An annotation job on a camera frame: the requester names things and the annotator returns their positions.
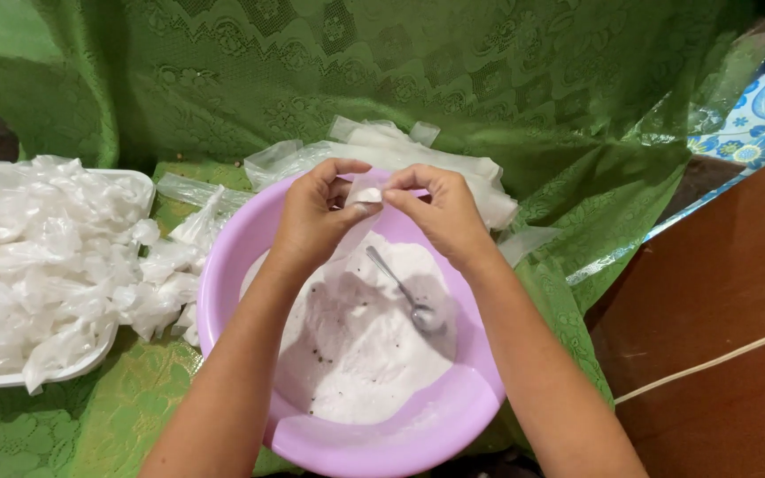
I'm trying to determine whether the person's left hand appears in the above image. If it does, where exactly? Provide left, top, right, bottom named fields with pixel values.
left=270, top=158, right=384, bottom=266

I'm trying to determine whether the person's right hand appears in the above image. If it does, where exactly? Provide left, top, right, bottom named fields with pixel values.
left=380, top=164, right=498, bottom=273

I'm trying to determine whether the small clear plastic bag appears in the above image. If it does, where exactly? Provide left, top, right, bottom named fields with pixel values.
left=324, top=169, right=393, bottom=280

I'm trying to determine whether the stack of empty plastic bags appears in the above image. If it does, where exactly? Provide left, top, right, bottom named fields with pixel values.
left=155, top=115, right=563, bottom=268

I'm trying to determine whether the metal spoon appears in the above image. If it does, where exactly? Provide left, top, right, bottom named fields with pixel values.
left=364, top=245, right=448, bottom=335

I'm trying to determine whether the green lace cloth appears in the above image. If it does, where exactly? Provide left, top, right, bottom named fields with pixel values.
left=0, top=0, right=765, bottom=478

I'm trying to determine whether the white powder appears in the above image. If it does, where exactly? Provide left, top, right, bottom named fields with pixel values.
left=240, top=230, right=458, bottom=426

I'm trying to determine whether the white tray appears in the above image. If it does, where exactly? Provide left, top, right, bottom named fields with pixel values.
left=0, top=167, right=156, bottom=393

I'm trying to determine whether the pink plastic basin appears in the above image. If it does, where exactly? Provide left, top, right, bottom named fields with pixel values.
left=197, top=167, right=507, bottom=478

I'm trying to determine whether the pile of filled plastic bags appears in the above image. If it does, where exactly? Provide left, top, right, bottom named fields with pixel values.
left=0, top=155, right=227, bottom=396

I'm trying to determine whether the blue floral plastic sheet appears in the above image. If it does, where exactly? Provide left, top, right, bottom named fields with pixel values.
left=565, top=27, right=765, bottom=286

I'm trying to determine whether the cream cord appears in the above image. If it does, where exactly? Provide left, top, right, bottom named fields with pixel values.
left=614, top=319, right=765, bottom=406

